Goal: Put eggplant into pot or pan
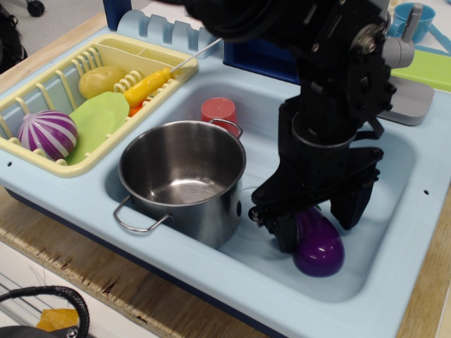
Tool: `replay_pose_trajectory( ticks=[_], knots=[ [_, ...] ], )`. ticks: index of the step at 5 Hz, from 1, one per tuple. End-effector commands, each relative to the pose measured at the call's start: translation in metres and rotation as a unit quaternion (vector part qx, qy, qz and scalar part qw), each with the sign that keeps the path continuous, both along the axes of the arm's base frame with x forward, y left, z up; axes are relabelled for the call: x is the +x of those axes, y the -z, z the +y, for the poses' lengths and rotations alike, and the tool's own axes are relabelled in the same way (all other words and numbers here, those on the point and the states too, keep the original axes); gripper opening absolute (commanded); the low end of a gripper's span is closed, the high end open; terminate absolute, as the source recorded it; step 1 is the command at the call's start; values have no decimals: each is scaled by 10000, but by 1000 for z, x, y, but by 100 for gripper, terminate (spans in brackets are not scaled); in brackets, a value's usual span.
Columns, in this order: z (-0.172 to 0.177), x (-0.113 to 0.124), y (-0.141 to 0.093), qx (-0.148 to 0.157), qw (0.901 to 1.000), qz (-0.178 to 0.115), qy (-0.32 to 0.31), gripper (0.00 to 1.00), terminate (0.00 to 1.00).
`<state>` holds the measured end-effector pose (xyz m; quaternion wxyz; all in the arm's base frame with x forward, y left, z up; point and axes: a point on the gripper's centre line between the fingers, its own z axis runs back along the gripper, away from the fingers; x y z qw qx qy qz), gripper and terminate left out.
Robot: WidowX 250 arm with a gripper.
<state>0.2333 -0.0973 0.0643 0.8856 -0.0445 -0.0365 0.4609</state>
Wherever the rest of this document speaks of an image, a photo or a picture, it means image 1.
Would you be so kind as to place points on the light blue toy sink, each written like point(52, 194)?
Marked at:
point(383, 253)

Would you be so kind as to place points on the grey toy faucet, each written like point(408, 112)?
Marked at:
point(412, 100)

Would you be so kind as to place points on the yellow handled whisk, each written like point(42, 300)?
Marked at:
point(151, 83)

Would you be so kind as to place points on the purple white striped toy onion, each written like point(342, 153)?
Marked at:
point(53, 132)

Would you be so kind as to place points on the yellow dish rack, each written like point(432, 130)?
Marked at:
point(57, 88)

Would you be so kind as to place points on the green plastic plate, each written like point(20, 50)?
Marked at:
point(97, 120)

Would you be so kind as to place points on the yellow tape piece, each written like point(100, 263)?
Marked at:
point(57, 319)

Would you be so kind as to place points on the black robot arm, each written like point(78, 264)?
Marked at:
point(344, 85)

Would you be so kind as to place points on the orange toy piece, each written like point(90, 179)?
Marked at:
point(134, 110)

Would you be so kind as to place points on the stainless steel pot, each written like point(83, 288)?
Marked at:
point(187, 175)

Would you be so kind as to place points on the purple toy eggplant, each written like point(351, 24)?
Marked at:
point(320, 251)

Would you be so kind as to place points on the red plastic cup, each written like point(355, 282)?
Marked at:
point(220, 108)

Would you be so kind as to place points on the yellow toy potato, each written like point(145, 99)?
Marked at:
point(99, 80)

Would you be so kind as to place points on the blue plastic cup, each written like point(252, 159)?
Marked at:
point(414, 16)

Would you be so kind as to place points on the green cutting board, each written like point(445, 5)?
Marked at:
point(428, 68)

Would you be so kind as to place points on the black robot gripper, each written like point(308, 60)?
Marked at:
point(314, 169)

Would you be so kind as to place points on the black chair wheel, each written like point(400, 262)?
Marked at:
point(35, 8)

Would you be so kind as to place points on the black bag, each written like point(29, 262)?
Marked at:
point(12, 50)

